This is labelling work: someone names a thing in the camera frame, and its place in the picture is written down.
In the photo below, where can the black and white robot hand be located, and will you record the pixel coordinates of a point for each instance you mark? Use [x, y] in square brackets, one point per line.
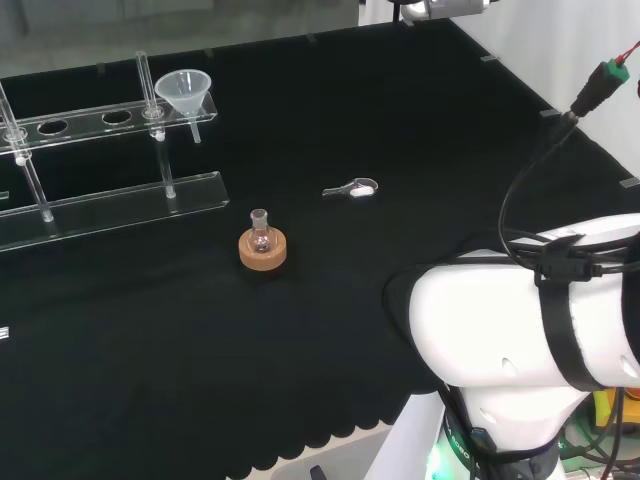
[440, 7]

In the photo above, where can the clear plastic funnel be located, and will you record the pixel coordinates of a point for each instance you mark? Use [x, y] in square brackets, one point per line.
[182, 90]

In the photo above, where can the clear acrylic funnel stand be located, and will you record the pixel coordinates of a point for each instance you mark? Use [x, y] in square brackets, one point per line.
[125, 210]

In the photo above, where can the small round-bottom glass flask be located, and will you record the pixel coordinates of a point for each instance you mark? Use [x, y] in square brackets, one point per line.
[261, 240]

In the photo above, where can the yellow stop button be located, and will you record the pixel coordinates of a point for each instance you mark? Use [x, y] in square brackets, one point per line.
[607, 405]

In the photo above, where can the black bench cloth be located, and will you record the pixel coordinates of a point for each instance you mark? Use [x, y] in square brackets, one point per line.
[150, 350]

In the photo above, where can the white striped tag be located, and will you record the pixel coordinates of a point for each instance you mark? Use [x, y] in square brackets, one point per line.
[4, 333]

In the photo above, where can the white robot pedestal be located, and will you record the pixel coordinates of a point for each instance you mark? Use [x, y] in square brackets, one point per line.
[405, 440]

